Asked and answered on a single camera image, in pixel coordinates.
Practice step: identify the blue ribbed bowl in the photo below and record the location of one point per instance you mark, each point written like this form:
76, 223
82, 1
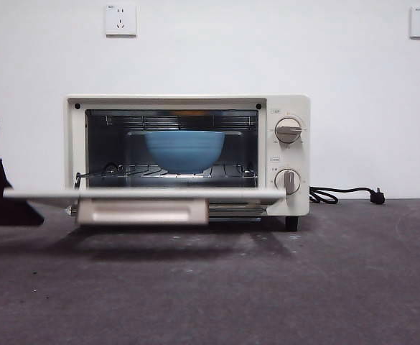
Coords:
184, 151

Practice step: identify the small cream oven knob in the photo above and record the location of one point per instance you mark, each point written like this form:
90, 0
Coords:
294, 179

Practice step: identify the large cream oven knob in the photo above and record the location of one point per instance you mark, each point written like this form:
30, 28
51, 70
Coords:
288, 131

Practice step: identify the cream Toshiba toaster oven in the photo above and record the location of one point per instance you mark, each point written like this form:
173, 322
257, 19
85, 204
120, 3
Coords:
301, 108

